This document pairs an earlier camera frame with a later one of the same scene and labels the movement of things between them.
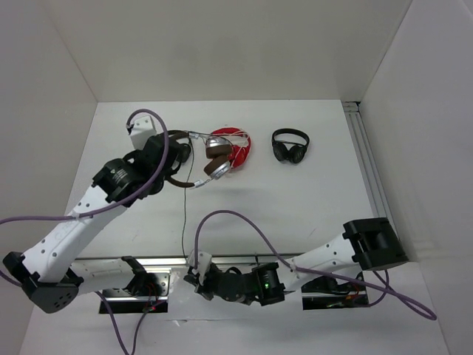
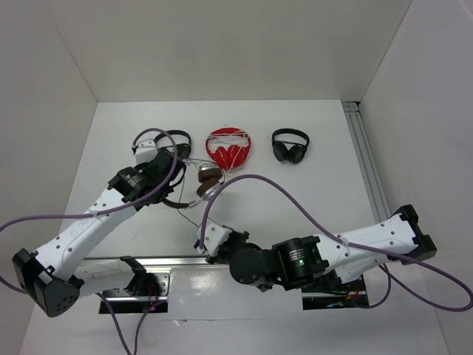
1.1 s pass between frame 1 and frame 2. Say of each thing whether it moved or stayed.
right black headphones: stayed
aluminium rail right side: stayed
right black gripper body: moved
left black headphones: stayed
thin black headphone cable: moved
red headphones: stayed
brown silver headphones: moved
